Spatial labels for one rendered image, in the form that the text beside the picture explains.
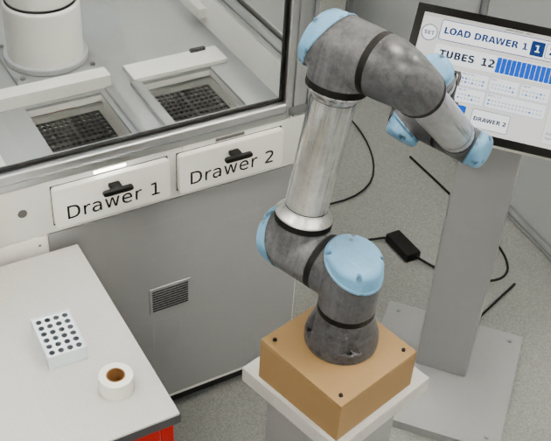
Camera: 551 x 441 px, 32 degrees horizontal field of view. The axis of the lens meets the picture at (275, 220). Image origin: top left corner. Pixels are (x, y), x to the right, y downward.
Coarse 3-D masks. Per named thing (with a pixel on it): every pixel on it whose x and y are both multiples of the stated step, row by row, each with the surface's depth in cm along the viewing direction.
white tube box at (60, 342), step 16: (32, 320) 206; (48, 320) 207; (64, 320) 206; (48, 336) 202; (64, 336) 204; (80, 336) 203; (48, 352) 199; (64, 352) 199; (80, 352) 200; (48, 368) 199
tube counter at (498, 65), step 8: (488, 56) 239; (496, 56) 238; (480, 64) 239; (488, 64) 238; (496, 64) 238; (504, 64) 238; (512, 64) 237; (520, 64) 237; (528, 64) 236; (536, 64) 236; (496, 72) 238; (504, 72) 237; (512, 72) 237; (520, 72) 237; (528, 72) 236; (536, 72) 236; (544, 72) 235; (536, 80) 236; (544, 80) 235
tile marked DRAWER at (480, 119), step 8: (472, 112) 239; (480, 112) 238; (488, 112) 238; (472, 120) 238; (480, 120) 238; (488, 120) 238; (496, 120) 237; (504, 120) 237; (480, 128) 238; (488, 128) 238; (496, 128) 237; (504, 128) 237
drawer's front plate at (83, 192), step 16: (160, 160) 231; (96, 176) 224; (112, 176) 225; (128, 176) 227; (144, 176) 230; (160, 176) 232; (64, 192) 221; (80, 192) 223; (96, 192) 225; (144, 192) 233; (160, 192) 235; (64, 208) 223; (80, 208) 226; (96, 208) 228; (112, 208) 231; (128, 208) 233; (64, 224) 226
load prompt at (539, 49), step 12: (444, 24) 241; (456, 24) 241; (468, 24) 240; (444, 36) 241; (456, 36) 241; (468, 36) 240; (480, 36) 239; (492, 36) 239; (504, 36) 238; (516, 36) 237; (492, 48) 238; (504, 48) 238; (516, 48) 237; (528, 48) 237; (540, 48) 236
